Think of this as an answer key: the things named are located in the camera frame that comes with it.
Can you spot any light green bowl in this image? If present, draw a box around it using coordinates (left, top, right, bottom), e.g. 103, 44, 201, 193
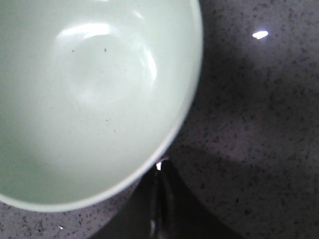
0, 0, 203, 212

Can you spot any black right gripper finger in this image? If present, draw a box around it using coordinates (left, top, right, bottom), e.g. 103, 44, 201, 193
94, 159, 239, 239

